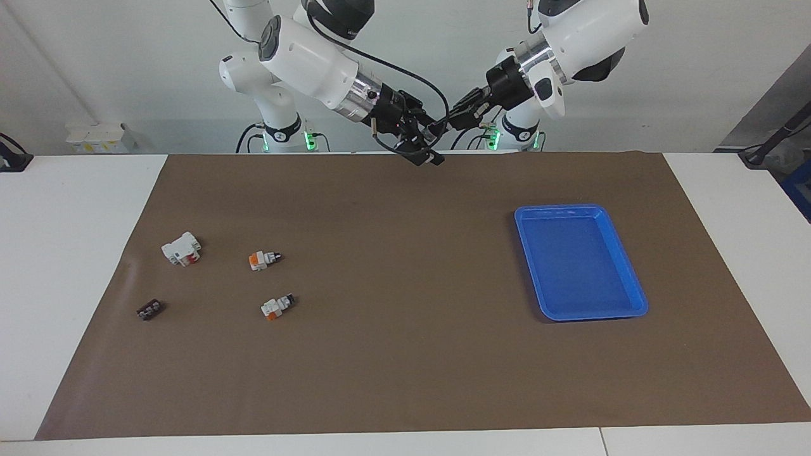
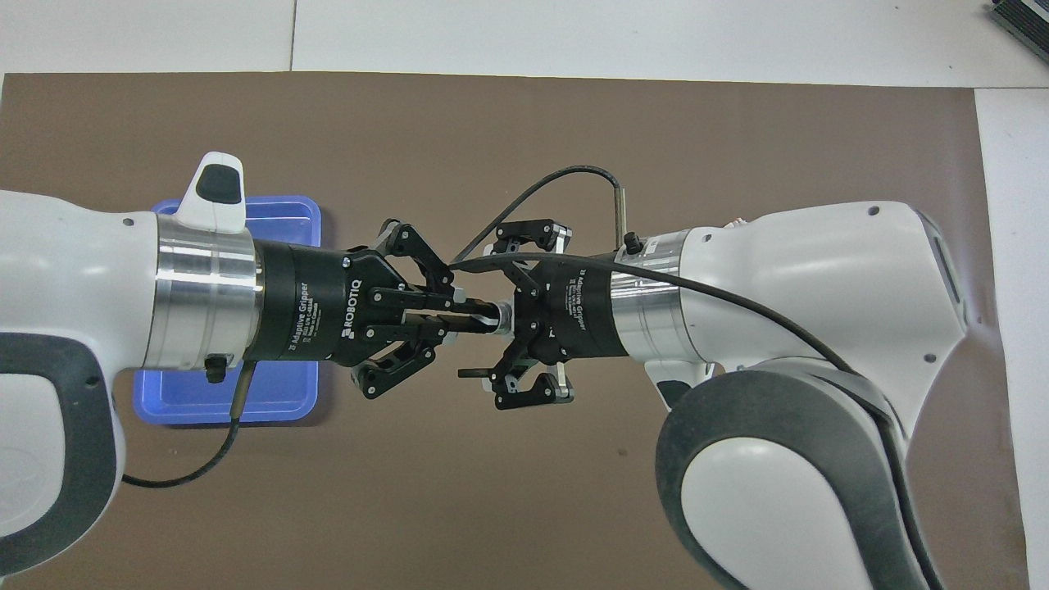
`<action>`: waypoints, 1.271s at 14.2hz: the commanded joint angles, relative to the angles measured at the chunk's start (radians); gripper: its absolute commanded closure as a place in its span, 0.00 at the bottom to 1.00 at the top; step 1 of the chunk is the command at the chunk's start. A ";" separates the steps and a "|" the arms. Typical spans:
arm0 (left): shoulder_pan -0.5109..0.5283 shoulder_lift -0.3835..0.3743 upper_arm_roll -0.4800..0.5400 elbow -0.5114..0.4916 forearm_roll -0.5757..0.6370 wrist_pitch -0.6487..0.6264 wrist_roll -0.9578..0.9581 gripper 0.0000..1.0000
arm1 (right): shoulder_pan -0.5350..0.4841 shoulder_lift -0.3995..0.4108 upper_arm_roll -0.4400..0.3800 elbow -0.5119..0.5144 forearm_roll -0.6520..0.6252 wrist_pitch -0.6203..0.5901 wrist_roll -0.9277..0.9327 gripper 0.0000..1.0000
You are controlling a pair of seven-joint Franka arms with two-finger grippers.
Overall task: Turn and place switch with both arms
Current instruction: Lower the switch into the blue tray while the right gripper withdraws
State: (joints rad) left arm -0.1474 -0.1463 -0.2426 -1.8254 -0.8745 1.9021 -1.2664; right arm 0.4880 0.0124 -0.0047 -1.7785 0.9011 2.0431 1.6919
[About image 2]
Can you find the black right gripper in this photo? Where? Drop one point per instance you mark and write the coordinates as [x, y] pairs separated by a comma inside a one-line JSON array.
[[574, 315]]

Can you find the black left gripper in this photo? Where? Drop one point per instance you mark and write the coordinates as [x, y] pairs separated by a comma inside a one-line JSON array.
[[320, 307]]

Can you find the orange white rotary switch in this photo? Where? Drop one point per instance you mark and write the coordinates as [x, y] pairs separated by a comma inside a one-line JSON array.
[[502, 316]]

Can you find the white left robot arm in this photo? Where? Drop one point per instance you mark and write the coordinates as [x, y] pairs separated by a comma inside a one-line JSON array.
[[82, 270]]

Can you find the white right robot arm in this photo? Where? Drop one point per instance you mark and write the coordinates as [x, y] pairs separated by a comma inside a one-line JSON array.
[[819, 279]]

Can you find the blue plastic tray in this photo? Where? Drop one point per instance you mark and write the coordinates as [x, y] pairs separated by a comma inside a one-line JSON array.
[[279, 393]]

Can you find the brown table mat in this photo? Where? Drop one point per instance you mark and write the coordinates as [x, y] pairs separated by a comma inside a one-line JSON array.
[[492, 492]]

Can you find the dark ribbed device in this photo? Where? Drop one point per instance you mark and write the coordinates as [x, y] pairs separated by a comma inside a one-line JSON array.
[[1024, 15]]

